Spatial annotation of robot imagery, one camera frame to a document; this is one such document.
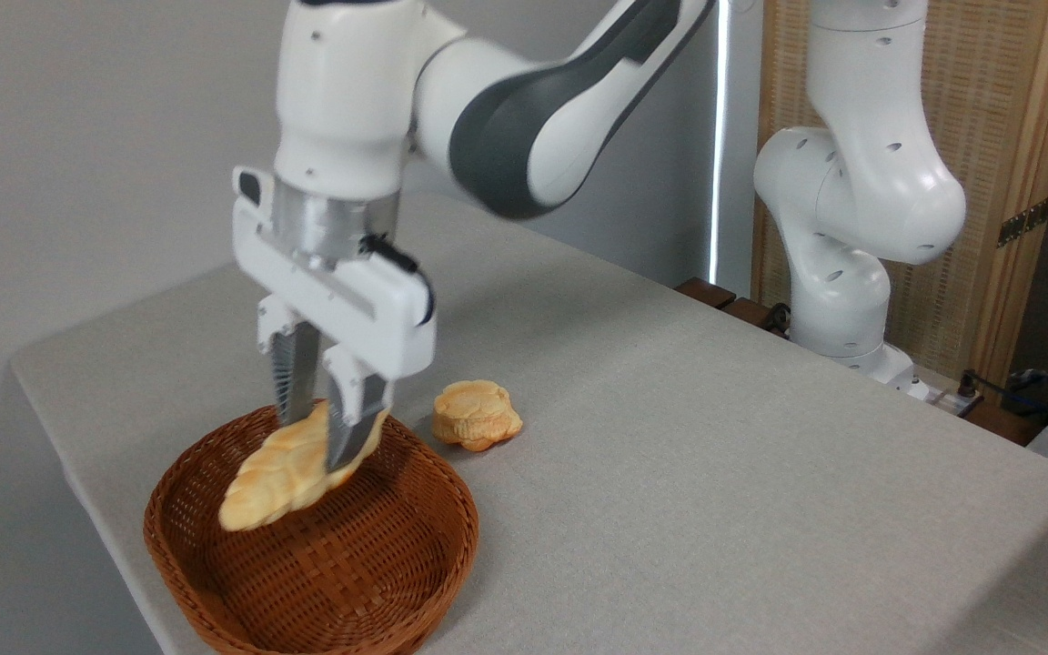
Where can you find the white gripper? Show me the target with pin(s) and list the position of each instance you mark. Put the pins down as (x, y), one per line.
(351, 314)

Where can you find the long braided bread loaf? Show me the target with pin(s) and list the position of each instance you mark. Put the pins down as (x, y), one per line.
(278, 478)

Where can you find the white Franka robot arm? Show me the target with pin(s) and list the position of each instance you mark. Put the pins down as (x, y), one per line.
(879, 182)

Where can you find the round flower-shaped bread bun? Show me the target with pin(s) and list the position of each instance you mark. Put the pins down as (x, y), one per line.
(477, 417)

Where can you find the brown wicker basket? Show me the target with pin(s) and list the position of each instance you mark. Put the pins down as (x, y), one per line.
(378, 582)

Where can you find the dark brown wooden slat bench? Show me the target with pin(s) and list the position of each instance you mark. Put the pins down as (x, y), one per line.
(710, 293)

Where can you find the brass screen hinge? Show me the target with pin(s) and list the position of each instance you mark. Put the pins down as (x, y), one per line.
(1024, 221)

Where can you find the wooden rattan folding screen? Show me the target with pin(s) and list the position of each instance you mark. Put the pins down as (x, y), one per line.
(988, 109)

